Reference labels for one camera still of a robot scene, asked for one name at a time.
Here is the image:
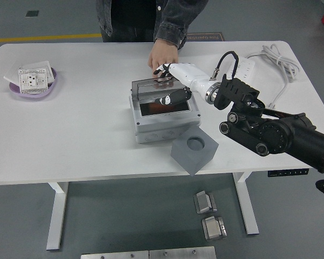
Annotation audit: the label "person's left hand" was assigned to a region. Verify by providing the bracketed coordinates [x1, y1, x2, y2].
[147, 39, 179, 71]

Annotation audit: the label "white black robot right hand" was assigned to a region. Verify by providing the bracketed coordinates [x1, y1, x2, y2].
[153, 63, 216, 106]

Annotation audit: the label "grey electrical box tinted lid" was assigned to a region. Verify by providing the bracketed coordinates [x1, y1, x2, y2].
[129, 77, 201, 145]

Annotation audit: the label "grey cube with round hole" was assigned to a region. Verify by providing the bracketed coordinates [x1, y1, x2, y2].
[170, 126, 220, 176]

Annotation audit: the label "brown floor sign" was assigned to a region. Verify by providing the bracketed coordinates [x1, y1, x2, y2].
[185, 32, 225, 43]

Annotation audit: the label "person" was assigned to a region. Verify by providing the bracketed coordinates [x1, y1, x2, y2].
[96, 0, 209, 51]

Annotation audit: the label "white power strip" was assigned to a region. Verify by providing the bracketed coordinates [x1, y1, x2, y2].
[226, 55, 257, 83]

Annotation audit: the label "silver metal block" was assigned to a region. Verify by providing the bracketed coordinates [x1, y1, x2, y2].
[201, 215, 228, 241]
[193, 190, 218, 215]

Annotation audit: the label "white socket module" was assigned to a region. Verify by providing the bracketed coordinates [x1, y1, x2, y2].
[17, 67, 50, 95]

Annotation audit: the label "black table control panel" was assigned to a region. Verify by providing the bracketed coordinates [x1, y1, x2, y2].
[268, 168, 310, 178]

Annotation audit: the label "purple bowl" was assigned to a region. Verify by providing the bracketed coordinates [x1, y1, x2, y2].
[9, 67, 59, 98]

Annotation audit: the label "grey metal plate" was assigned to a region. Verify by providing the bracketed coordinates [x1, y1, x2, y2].
[80, 250, 150, 259]
[148, 246, 217, 259]

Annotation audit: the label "white power cord with plug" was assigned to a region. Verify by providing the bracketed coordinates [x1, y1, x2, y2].
[245, 44, 301, 107]

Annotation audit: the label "white switch cover plate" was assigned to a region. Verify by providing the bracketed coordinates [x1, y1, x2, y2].
[18, 60, 57, 84]
[3, 62, 26, 83]

